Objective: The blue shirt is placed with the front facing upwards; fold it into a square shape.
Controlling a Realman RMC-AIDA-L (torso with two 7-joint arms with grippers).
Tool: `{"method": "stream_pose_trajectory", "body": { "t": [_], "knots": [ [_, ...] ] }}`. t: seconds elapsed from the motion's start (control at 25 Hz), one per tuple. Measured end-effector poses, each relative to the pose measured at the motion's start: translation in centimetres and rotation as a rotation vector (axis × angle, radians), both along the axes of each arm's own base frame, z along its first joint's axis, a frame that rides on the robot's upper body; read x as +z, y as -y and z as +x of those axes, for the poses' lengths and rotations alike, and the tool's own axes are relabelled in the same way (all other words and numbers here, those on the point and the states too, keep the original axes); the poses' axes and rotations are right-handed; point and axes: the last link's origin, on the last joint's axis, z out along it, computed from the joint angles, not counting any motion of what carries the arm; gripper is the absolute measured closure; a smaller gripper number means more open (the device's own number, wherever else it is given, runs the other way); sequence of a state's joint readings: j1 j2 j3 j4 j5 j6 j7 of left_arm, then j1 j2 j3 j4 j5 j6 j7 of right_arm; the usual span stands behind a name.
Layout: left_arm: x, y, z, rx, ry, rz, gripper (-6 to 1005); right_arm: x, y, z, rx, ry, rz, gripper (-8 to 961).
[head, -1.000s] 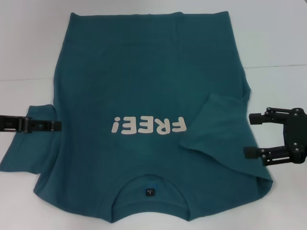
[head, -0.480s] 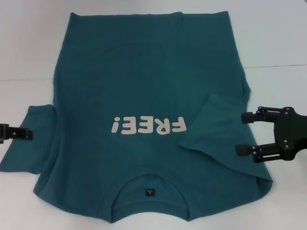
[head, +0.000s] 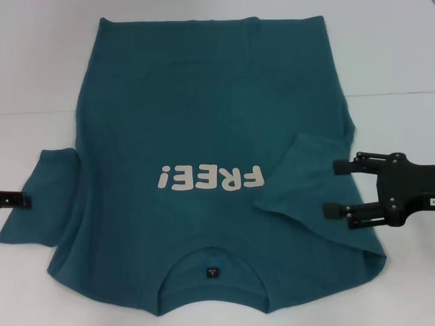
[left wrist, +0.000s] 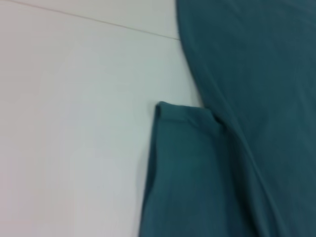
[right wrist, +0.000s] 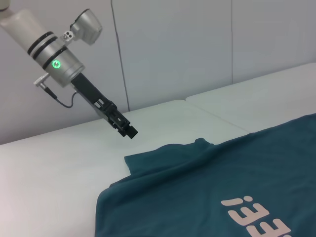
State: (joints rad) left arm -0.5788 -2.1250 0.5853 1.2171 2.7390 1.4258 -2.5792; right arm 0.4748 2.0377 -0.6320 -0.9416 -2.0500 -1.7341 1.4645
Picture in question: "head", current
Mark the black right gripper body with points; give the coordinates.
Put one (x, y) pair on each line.
(408, 186)

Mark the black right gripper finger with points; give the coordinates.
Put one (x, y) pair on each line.
(343, 167)
(363, 214)

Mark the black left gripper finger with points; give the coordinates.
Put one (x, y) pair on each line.
(15, 199)

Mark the teal FREE print T-shirt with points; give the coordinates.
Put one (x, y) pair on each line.
(204, 102)

